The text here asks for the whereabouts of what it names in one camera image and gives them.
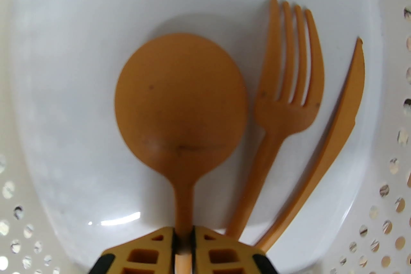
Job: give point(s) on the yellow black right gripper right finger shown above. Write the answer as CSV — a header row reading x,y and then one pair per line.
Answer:
x,y
224,253

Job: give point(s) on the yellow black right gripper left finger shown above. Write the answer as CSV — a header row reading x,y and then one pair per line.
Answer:
x,y
144,253

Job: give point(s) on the orange plastic fork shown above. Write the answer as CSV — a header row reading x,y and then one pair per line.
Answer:
x,y
282,118

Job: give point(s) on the wooden spoon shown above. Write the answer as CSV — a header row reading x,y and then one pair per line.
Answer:
x,y
179,99

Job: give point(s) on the white perforated plastic basket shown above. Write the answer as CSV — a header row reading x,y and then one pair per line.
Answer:
x,y
96,41

